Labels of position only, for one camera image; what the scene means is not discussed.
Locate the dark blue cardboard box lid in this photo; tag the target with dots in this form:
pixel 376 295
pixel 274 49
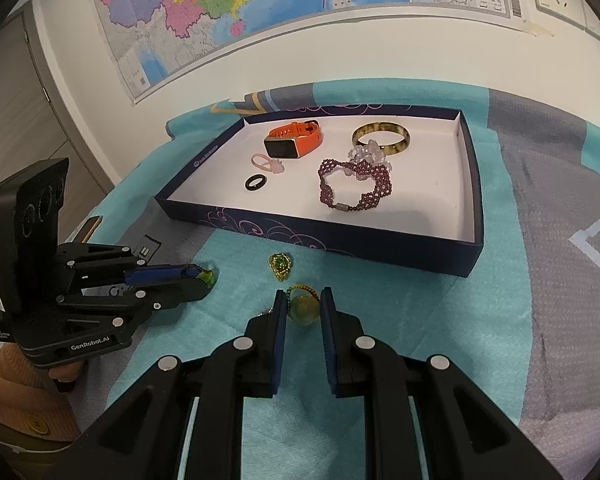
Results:
pixel 430 210

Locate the tortoiseshell bangle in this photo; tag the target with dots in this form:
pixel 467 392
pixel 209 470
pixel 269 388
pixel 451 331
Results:
pixel 401 147

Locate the small black tag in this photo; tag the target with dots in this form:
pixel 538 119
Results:
pixel 147 247

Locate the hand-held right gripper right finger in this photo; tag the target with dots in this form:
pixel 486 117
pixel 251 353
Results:
pixel 328 340

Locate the orange smart band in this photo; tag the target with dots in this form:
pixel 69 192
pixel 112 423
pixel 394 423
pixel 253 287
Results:
pixel 305 142

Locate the person's left forearm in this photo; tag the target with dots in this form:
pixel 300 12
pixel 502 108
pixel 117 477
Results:
pixel 10 385

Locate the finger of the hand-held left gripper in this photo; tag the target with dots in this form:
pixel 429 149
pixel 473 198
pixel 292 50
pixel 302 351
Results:
pixel 170 296
pixel 155 274

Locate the colourful wall map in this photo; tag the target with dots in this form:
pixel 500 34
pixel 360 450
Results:
pixel 255 0

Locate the grey door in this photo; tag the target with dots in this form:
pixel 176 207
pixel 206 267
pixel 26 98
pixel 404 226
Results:
pixel 20 110

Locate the brown wooden piece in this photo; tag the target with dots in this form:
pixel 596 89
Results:
pixel 92 225

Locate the teal grey printed blanket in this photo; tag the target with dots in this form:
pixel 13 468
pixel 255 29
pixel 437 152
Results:
pixel 530 285

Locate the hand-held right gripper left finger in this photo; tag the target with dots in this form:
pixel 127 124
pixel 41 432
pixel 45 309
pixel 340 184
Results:
pixel 280 340

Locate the person's left hand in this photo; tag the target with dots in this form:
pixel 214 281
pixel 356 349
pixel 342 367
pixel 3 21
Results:
pixel 64 374

